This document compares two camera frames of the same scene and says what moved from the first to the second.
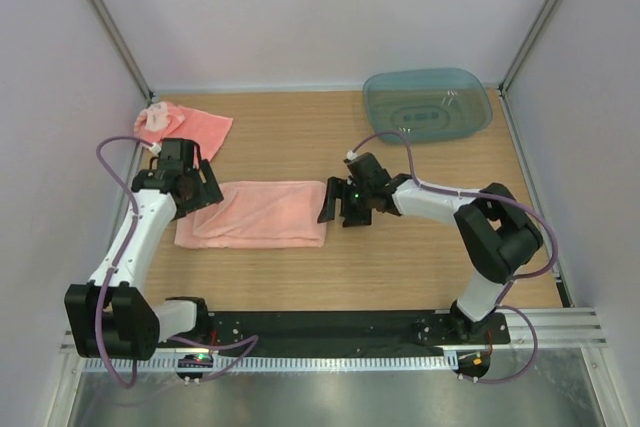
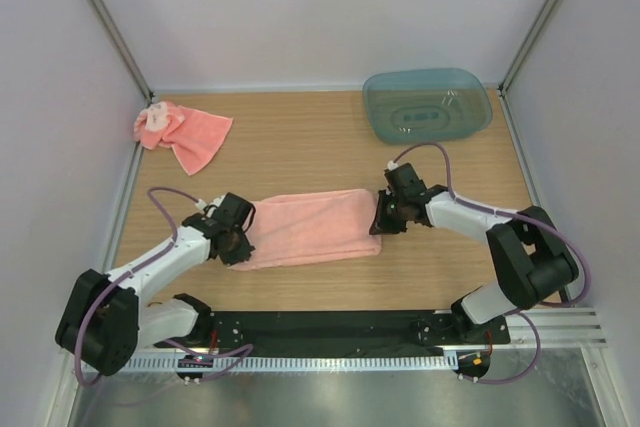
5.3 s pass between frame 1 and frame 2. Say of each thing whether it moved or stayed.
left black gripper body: moved
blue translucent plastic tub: stayed
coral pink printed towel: stayed
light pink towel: moved
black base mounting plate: stayed
